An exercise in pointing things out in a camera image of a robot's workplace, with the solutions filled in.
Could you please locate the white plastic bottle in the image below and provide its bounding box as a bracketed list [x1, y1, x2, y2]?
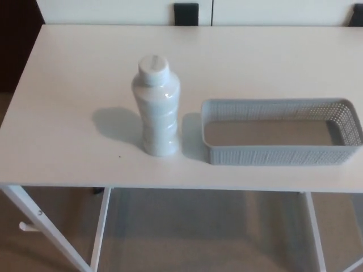
[130, 54, 182, 157]

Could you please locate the white desk peg hook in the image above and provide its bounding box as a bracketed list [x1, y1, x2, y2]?
[19, 222, 39, 233]

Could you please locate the grey perforated plastic basket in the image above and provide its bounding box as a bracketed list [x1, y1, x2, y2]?
[200, 98, 363, 166]

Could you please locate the black wall socket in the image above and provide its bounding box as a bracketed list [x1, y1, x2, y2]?
[174, 2, 199, 27]

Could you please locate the white desk leg frame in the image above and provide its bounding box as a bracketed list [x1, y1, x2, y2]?
[0, 185, 86, 272]
[344, 253, 363, 272]

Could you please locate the dark brown wall panel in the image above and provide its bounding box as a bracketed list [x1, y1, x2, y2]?
[0, 0, 46, 93]

